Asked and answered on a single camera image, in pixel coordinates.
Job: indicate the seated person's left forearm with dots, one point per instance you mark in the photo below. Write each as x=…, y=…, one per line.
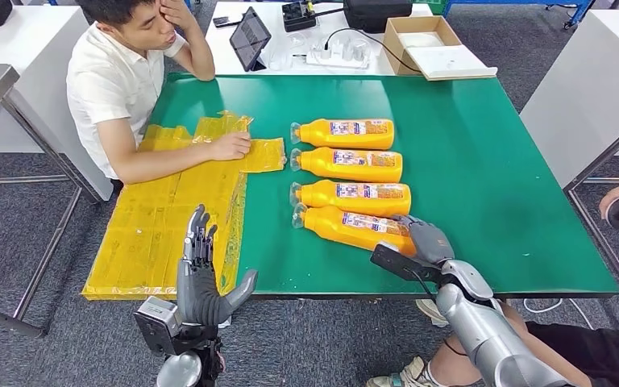
x=200, y=53

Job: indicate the black phone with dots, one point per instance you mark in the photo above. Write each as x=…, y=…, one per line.
x=224, y=21

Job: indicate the white table leg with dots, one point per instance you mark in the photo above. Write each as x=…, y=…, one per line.
x=226, y=322

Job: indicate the large black bag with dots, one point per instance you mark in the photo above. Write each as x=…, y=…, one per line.
x=376, y=13

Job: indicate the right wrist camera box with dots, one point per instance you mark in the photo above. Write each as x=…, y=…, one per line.
x=395, y=262

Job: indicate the seated person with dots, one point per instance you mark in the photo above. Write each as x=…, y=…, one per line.
x=106, y=85

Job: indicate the seated person's right hand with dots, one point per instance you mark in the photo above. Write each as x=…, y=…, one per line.
x=232, y=147

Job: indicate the white panel table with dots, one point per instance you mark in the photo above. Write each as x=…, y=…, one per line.
x=21, y=37

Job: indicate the white sneaker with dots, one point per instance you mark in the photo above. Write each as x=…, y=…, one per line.
x=429, y=310
x=411, y=374

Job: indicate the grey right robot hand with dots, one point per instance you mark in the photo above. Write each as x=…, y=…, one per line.
x=432, y=243

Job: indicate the white flat board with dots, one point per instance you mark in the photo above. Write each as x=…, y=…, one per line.
x=448, y=61

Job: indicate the seated person's left hand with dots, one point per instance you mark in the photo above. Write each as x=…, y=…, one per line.
x=178, y=8

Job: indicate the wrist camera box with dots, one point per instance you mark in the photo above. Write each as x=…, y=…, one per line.
x=395, y=262
x=157, y=326

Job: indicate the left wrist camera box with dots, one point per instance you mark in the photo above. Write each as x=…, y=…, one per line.
x=157, y=326

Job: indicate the seated person's right forearm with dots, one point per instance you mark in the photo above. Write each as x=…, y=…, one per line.
x=165, y=163

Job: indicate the black tablet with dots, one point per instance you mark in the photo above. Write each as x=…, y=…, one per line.
x=248, y=37

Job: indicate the clear plastic packaging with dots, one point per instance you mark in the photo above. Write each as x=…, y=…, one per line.
x=288, y=53

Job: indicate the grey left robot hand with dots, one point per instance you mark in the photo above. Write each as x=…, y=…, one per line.
x=197, y=294

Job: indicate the white table with metal frame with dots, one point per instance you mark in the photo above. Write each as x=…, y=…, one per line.
x=582, y=91

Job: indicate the yellow plastic sheet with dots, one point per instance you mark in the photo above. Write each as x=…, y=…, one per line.
x=144, y=240

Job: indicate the white pad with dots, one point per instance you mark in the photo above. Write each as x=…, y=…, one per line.
x=420, y=39

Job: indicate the black charger device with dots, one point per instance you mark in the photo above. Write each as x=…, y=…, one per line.
x=299, y=16

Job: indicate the blue metal rack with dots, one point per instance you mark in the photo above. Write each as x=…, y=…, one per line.
x=582, y=8

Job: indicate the orange detergent bottle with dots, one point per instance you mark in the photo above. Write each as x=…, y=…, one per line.
x=349, y=172
x=341, y=232
x=349, y=140
x=352, y=205

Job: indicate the cardboard box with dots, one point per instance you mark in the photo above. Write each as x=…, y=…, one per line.
x=395, y=51

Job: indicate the white desk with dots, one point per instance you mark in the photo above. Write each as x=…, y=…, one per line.
x=221, y=53

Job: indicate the white power strip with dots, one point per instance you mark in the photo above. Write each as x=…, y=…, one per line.
x=336, y=56

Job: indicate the operator person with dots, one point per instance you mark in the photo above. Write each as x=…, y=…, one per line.
x=598, y=352

